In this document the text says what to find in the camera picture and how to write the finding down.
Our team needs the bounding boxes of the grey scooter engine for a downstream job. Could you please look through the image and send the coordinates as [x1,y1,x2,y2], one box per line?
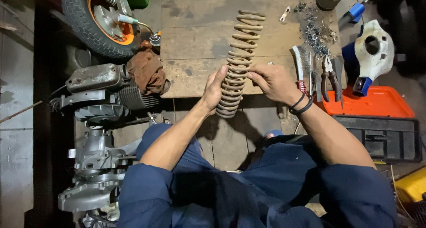
[49,63,172,228]

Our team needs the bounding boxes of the wire brush with red handle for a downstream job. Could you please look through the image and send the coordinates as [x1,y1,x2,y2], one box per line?
[292,46,308,95]

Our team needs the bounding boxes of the small metal bracket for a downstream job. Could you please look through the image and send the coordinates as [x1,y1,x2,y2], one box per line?
[279,6,291,23]

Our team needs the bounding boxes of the blue handled tool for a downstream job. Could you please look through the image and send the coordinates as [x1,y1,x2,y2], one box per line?
[337,0,377,30]

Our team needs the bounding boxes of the rusty coil spring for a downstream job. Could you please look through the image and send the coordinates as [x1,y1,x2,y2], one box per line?
[215,9,266,119]

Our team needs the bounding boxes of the wooden work board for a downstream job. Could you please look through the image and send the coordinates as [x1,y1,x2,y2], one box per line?
[160,0,347,99]

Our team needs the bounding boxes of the scooter wheel with orange rim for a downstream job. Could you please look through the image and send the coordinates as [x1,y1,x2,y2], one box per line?
[61,0,142,59]

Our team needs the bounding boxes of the black wrist bands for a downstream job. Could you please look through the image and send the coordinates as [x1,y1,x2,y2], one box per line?
[288,92,315,115]

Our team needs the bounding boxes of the orange plastic case lid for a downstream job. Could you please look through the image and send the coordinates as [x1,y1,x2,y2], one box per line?
[314,86,416,119]

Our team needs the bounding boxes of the brown rag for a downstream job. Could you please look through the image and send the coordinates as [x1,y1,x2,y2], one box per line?
[126,40,167,95]

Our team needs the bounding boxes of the pile of metal debris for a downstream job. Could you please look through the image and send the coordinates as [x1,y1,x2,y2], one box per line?
[294,0,339,57]

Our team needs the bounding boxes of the pliers with dark handles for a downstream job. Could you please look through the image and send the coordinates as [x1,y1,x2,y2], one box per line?
[320,55,342,103]

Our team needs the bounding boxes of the thin metal screwdriver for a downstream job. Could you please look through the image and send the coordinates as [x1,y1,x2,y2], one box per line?
[308,52,313,97]

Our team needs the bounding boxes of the metal file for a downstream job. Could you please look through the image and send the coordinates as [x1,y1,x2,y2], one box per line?
[333,57,345,109]

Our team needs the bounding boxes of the person's blue work overalls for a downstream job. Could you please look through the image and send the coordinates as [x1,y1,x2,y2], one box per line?
[116,123,398,228]

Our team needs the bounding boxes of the person's left hand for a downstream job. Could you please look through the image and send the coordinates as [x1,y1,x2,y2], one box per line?
[201,65,229,113]

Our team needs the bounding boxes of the white and blue scooter part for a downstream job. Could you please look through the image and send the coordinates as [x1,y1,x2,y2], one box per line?
[341,20,395,97]

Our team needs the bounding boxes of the yellow plastic container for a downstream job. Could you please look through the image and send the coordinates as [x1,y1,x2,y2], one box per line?
[394,166,426,203]

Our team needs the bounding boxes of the person's right hand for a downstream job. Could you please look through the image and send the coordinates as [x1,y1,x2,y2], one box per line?
[247,64,303,107]

